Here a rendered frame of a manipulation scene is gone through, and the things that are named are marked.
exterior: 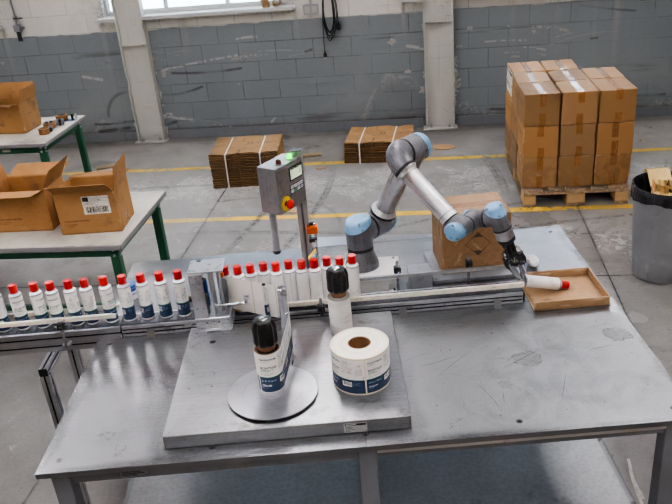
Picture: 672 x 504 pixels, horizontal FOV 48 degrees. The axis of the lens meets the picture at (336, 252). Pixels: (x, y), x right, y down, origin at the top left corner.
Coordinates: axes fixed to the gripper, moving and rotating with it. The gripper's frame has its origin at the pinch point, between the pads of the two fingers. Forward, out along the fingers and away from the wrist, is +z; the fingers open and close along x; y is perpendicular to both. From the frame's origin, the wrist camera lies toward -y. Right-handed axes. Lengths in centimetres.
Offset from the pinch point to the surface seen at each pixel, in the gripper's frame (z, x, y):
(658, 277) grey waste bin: 125, 87, -142
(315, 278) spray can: -37, -76, 4
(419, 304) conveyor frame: -8.6, -42.1, 5.4
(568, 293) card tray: 15.0, 15.1, 2.4
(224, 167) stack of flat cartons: 10, -185, -385
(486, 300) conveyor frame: 1.1, -16.7, 6.0
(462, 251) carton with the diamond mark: -9.9, -17.9, -20.3
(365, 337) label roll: -32, -59, 53
